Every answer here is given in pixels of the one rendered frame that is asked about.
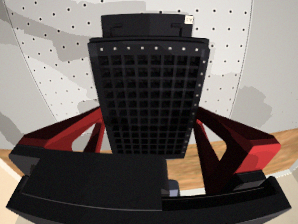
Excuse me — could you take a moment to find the black well plate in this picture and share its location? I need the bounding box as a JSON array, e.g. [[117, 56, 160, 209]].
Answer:
[[87, 35, 210, 159]]

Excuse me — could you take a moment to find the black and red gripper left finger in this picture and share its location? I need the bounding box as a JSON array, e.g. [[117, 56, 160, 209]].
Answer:
[[17, 106, 105, 153]]

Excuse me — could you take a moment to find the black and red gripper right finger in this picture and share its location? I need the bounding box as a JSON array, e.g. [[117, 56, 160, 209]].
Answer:
[[193, 106, 281, 194]]

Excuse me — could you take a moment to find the white perforated base plate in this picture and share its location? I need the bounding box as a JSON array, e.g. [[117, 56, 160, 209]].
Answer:
[[3, 0, 254, 123]]

